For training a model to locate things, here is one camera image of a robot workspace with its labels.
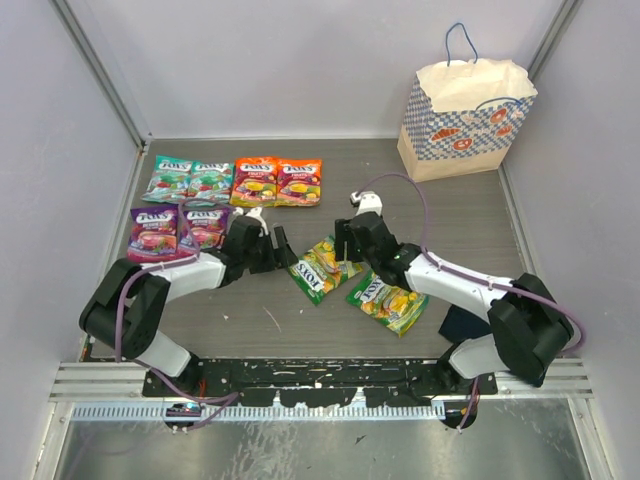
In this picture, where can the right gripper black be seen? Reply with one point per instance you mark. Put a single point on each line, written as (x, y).
(343, 234)

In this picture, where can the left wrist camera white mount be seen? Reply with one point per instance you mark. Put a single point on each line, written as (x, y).
(255, 214)

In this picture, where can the dark blue cloth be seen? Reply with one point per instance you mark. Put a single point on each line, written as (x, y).
(460, 325)

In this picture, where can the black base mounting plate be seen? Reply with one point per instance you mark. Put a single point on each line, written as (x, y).
(392, 382)

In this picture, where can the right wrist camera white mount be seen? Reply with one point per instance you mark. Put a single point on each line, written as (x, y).
(366, 202)

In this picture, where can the orange snack packet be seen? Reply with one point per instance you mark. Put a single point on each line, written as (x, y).
(255, 182)

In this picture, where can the purple Fox's berries candy bag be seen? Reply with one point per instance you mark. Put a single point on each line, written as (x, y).
(153, 236)

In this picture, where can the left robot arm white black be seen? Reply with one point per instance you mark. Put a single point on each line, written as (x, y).
(125, 310)

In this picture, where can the slotted cable duct rail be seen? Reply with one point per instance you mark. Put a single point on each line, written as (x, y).
(183, 412)

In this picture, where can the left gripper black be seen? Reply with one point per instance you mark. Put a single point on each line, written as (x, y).
(284, 256)

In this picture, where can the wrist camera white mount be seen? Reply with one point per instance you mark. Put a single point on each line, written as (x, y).
(255, 214)
(366, 202)

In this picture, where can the small purple snack packet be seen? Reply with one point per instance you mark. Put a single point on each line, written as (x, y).
(207, 227)

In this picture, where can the checkered paper bakery bag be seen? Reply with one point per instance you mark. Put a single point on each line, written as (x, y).
(462, 117)

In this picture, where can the teal Fox's candy bag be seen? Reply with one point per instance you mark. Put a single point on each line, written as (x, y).
(209, 183)
(169, 181)

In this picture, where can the yellow green Fox's candy bag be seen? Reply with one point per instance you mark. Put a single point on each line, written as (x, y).
(391, 306)

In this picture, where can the orange candy bag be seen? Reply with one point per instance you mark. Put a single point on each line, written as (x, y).
(298, 182)

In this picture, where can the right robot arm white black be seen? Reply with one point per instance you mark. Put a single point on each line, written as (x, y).
(503, 325)

